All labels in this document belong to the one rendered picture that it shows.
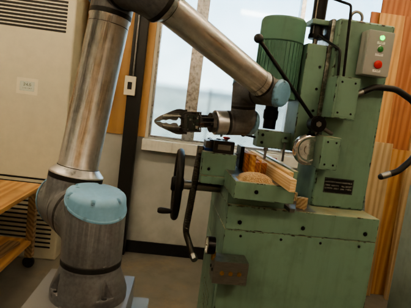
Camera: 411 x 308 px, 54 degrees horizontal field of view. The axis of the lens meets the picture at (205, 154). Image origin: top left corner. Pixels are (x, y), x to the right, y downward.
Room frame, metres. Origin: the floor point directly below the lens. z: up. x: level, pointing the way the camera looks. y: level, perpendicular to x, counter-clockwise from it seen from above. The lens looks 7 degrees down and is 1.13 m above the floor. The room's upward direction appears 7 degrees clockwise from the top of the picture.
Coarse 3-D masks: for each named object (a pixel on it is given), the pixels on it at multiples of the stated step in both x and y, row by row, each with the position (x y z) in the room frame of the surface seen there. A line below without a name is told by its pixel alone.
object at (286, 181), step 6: (270, 168) 1.49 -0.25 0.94; (276, 168) 1.47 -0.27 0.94; (270, 174) 1.47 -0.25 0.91; (276, 174) 1.40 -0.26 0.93; (282, 174) 1.34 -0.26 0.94; (276, 180) 1.39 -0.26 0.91; (282, 180) 1.33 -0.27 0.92; (288, 180) 1.27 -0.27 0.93; (294, 180) 1.25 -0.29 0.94; (282, 186) 1.32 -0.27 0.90; (288, 186) 1.26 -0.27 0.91; (294, 186) 1.25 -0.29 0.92
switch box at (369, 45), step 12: (372, 36) 1.49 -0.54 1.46; (360, 48) 1.54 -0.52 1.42; (372, 48) 1.49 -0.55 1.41; (384, 48) 1.50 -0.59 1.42; (360, 60) 1.53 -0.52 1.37; (372, 60) 1.50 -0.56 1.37; (384, 60) 1.50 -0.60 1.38; (360, 72) 1.51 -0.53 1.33; (372, 72) 1.50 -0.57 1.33; (384, 72) 1.50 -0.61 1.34
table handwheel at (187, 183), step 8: (184, 152) 1.56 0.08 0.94; (176, 160) 1.68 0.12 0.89; (184, 160) 1.51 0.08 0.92; (176, 168) 1.70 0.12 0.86; (184, 168) 1.49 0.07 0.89; (176, 176) 1.47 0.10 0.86; (176, 184) 1.45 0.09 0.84; (184, 184) 1.58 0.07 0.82; (200, 184) 1.59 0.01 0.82; (208, 184) 1.60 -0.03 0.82; (176, 192) 1.45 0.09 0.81; (176, 200) 1.45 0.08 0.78; (176, 208) 1.46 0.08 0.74; (176, 216) 1.50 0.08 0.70
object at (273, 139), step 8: (256, 136) 1.61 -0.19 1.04; (264, 136) 1.59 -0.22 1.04; (272, 136) 1.60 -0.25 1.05; (280, 136) 1.60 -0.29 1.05; (288, 136) 1.61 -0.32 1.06; (256, 144) 1.59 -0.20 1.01; (264, 144) 1.59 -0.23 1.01; (272, 144) 1.60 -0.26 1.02; (280, 144) 1.60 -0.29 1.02; (288, 144) 1.61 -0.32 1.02
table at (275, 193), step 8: (200, 176) 1.53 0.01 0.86; (208, 176) 1.52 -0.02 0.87; (216, 176) 1.54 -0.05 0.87; (224, 176) 1.54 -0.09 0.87; (232, 176) 1.41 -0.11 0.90; (216, 184) 1.53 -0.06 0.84; (224, 184) 1.52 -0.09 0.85; (232, 184) 1.36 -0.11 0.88; (240, 184) 1.32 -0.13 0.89; (248, 184) 1.33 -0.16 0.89; (256, 184) 1.33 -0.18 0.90; (264, 184) 1.33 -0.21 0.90; (232, 192) 1.34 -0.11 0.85; (240, 192) 1.32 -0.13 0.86; (248, 192) 1.33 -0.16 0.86; (256, 192) 1.33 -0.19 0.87; (264, 192) 1.33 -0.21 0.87; (272, 192) 1.34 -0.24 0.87; (280, 192) 1.34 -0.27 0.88; (288, 192) 1.34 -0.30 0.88; (264, 200) 1.33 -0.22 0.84; (272, 200) 1.34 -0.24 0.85; (280, 200) 1.34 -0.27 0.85; (288, 200) 1.34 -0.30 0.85
